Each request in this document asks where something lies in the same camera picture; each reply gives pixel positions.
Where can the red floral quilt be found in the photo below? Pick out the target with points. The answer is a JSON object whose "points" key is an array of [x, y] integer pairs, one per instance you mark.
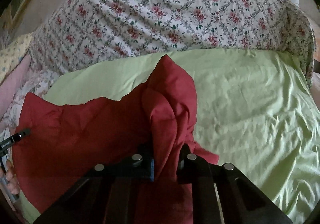
{"points": [[85, 32]]}

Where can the yellow floral pillow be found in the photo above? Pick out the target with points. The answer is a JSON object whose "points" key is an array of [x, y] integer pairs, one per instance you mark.
{"points": [[14, 54]]}

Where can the person's left hand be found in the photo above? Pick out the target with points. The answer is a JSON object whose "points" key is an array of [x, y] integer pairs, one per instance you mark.
{"points": [[13, 185]]}

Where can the pink pillow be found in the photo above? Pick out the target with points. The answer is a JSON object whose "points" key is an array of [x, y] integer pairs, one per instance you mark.
{"points": [[13, 82]]}

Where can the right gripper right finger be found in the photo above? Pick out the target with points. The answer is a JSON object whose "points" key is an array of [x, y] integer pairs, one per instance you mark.
{"points": [[223, 194]]}

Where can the red puffer jacket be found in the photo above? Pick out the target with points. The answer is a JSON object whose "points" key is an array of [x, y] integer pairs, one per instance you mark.
{"points": [[66, 141]]}

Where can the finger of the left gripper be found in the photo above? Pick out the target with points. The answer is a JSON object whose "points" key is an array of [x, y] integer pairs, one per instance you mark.
{"points": [[19, 135]]}

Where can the light green bed sheet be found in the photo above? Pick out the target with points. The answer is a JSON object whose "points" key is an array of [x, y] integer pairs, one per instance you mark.
{"points": [[254, 109]]}

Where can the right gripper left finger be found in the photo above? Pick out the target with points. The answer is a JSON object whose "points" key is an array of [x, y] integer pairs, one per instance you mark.
{"points": [[107, 193]]}

